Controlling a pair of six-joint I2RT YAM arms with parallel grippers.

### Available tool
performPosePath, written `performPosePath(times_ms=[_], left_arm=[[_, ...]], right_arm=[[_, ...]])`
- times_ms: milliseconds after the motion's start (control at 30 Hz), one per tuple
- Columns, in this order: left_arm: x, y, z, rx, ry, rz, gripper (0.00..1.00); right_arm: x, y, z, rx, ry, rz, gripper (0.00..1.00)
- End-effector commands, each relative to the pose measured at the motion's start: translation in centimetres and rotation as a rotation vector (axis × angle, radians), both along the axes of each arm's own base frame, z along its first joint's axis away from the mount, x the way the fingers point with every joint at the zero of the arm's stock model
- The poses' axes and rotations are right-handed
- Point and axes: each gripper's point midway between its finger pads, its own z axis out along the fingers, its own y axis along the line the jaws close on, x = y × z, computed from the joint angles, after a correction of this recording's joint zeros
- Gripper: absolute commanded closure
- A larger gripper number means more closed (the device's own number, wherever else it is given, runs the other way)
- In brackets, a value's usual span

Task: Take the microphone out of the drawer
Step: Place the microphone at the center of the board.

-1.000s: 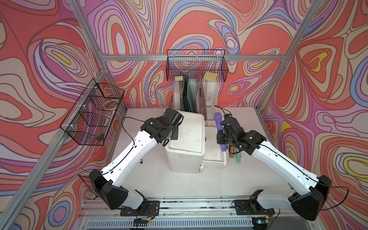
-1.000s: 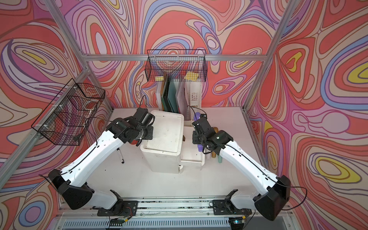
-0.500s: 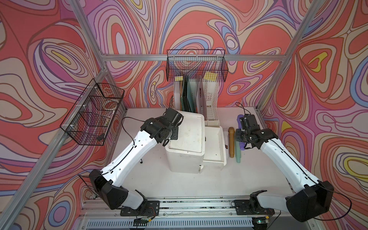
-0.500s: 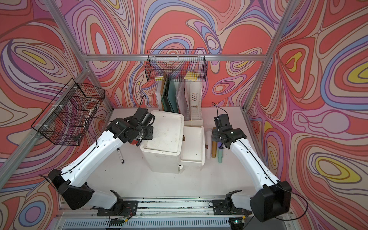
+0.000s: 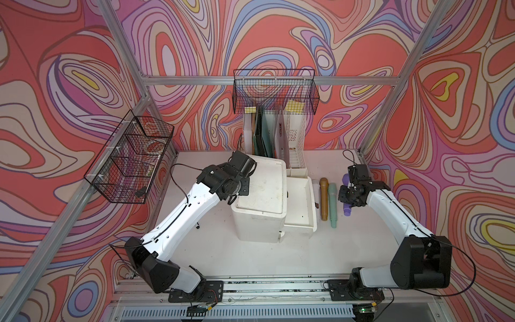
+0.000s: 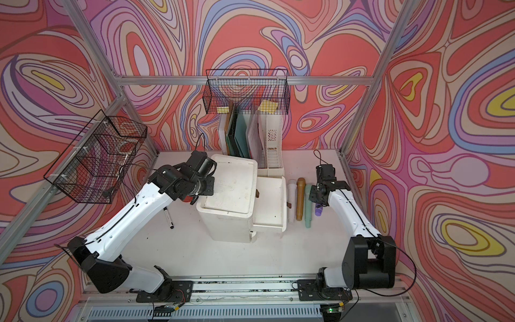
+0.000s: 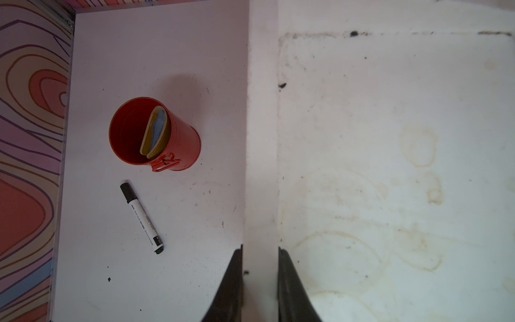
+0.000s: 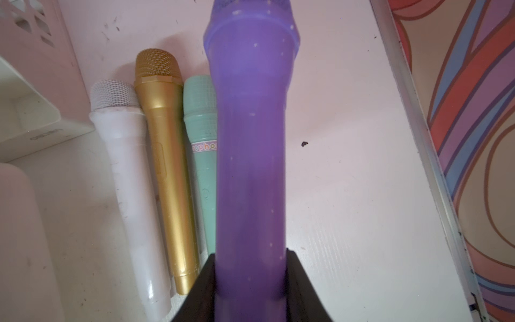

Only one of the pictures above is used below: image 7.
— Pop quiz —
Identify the white drawer cabinet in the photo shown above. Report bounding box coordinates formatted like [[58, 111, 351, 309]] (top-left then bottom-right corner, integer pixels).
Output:
[[244, 1, 514, 321]]

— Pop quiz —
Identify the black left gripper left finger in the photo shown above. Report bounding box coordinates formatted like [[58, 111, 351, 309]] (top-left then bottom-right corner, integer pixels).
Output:
[[201, 246, 244, 322]]

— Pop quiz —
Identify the black white marker pen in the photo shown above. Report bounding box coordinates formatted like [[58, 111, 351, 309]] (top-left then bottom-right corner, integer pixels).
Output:
[[120, 182, 164, 254]]

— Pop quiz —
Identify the red metal bucket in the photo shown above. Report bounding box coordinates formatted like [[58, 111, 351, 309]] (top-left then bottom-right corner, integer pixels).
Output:
[[109, 97, 201, 173]]

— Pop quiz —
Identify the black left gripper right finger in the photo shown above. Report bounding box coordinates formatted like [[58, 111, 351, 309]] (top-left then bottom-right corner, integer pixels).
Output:
[[277, 248, 322, 322]]

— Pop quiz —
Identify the yellow wallet with blue papers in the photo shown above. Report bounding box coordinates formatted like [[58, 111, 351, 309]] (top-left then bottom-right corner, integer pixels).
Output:
[[139, 106, 171, 160]]

